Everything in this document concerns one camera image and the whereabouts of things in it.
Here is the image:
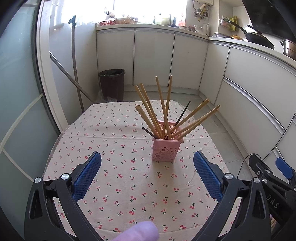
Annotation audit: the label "pink perforated utensil holder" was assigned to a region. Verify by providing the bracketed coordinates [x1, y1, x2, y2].
[151, 120, 184, 162]

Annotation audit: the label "woven basket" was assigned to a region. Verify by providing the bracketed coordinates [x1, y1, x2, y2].
[114, 18, 137, 24]

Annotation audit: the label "person's hand in glove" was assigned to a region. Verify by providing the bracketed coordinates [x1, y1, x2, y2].
[113, 221, 159, 241]

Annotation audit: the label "white kettle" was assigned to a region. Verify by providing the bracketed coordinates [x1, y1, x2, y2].
[200, 23, 210, 36]

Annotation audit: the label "metal mop pole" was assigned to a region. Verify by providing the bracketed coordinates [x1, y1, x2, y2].
[49, 15, 94, 112]

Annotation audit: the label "black frying pan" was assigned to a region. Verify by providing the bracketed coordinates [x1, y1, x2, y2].
[222, 18, 274, 49]

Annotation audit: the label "black power cable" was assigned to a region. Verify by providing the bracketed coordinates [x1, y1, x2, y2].
[237, 155, 251, 179]

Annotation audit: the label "white kitchen cabinets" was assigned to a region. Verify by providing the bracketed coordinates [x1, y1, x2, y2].
[95, 24, 295, 166]

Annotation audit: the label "black chopstick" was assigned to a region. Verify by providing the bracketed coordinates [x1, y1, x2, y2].
[174, 101, 191, 126]

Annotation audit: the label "steel pot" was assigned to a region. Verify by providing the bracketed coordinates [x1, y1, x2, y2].
[280, 39, 296, 60]

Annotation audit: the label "dark brown trash bin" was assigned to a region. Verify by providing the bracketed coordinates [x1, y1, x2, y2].
[99, 69, 125, 101]

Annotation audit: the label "cherry print tablecloth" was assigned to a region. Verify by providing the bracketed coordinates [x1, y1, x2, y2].
[43, 101, 228, 240]

